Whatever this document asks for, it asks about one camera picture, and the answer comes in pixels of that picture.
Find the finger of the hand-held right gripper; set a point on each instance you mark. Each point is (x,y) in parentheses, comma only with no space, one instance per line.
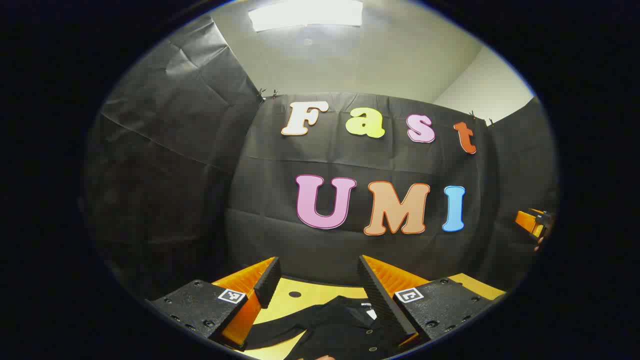
(527,221)

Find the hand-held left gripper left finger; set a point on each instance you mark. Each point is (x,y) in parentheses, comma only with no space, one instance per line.
(270,280)

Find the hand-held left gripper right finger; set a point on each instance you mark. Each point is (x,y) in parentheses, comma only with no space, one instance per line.
(382,300)

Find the black button shirt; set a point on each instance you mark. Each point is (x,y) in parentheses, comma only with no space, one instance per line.
(340,325)

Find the black backdrop cloth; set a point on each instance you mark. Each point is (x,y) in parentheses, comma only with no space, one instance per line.
(200,175)

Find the ceiling light panel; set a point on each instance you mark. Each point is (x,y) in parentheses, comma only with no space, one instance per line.
(305,14)

